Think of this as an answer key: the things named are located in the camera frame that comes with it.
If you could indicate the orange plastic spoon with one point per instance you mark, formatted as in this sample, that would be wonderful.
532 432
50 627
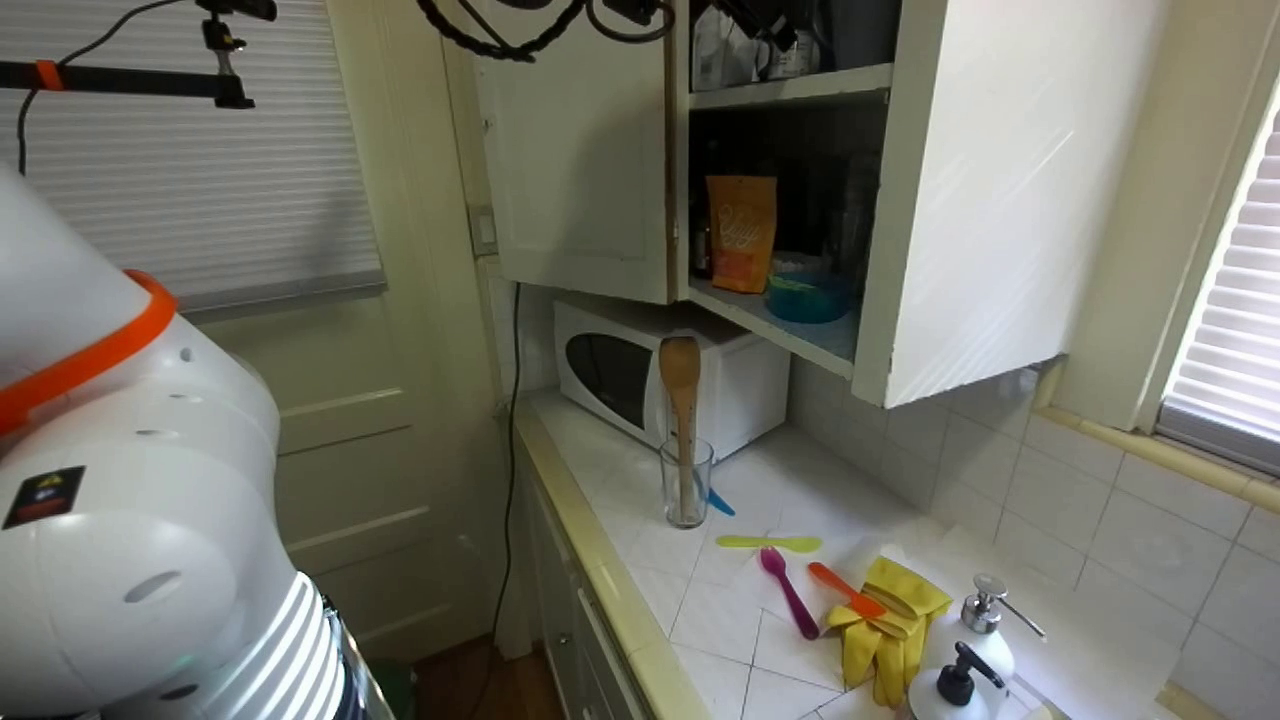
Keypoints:
847 588

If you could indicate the white cabinet door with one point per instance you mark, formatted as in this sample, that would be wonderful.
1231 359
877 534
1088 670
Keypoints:
573 163

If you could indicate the white window blind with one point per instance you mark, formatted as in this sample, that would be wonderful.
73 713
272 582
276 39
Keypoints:
203 174

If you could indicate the window with slatted blind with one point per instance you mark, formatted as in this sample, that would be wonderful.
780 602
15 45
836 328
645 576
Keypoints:
1226 307

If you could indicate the yellow toy item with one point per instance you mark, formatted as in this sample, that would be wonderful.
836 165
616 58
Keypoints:
884 634

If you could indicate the black pump soap bottle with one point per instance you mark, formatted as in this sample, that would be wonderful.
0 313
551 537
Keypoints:
954 684

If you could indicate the white wall cabinet with shelves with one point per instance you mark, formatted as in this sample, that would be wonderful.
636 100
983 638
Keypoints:
987 200

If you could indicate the orange band on robot base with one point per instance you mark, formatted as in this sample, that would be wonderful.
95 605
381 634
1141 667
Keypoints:
95 354

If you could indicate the white microwave oven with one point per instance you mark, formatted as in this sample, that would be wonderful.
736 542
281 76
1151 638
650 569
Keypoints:
707 386

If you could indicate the purple plastic spoon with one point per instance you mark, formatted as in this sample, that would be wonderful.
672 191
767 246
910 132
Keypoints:
791 593

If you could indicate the tall clear utensil glass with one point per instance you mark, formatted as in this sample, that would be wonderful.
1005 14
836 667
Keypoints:
684 493

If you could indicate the food box on shelf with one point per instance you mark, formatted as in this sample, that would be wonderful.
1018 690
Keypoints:
727 45

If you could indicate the white base cabinet with drawers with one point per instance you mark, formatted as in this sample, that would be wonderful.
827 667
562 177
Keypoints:
573 653

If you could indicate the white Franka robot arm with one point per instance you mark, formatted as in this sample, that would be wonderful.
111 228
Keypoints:
123 534

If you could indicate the blue plastic utensil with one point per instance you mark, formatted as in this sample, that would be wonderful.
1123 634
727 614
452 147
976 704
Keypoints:
721 505

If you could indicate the wall outlet plate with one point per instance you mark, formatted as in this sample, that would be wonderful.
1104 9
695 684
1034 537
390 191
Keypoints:
483 228

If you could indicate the black camera stand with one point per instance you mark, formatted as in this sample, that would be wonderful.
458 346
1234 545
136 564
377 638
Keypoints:
132 80

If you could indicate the yellow-green plastic spoon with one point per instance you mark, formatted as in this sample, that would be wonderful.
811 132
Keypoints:
769 542

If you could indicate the blue bowl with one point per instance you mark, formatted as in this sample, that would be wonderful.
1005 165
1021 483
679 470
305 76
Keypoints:
807 301

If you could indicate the white panelled door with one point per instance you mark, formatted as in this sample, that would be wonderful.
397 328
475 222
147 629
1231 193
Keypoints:
385 440

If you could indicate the white mug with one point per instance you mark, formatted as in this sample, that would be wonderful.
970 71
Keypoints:
793 55

